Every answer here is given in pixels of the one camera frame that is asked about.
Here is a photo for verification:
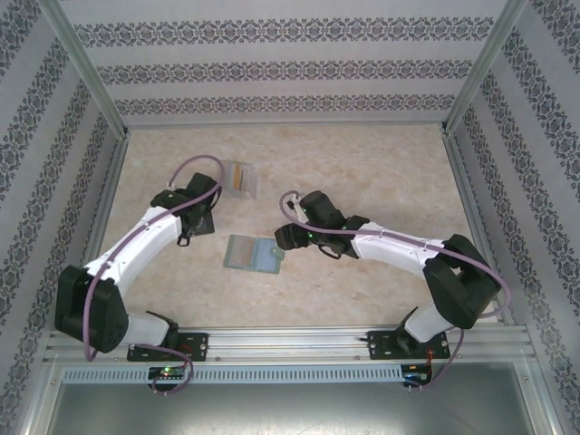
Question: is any green transparent bag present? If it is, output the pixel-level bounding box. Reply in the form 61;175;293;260
224;234;287;276

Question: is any clear plastic card stack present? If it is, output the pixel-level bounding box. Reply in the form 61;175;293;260
224;159;260;201

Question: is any small controller circuit board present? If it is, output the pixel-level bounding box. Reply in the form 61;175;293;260
147;364;189;382
401;361;435;387

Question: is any grey sheet metal panel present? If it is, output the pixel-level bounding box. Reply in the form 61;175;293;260
43;382;547;435

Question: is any aluminium table side rail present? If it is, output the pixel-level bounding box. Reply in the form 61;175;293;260
440;130;518;327
62;133;133;332

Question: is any aluminium mounting rail beam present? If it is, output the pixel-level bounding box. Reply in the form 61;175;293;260
44;328;532;363

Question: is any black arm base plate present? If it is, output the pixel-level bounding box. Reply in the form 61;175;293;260
128;332;211;363
368;329;452;363

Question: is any slotted grey cable duct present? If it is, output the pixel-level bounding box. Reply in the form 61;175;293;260
60;364;405;385

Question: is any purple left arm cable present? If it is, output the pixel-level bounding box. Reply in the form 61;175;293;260
84;155;227;396

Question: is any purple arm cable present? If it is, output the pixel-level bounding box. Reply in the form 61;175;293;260
279;189;511;392
84;155;227;396

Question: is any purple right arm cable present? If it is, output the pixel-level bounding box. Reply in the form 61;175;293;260
279;189;511;392

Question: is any aluminium frame post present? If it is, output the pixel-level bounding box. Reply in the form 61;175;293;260
38;0;133;140
439;0;530;137

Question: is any aluminium frame leg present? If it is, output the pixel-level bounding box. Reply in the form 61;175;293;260
20;355;64;435
514;355;563;435

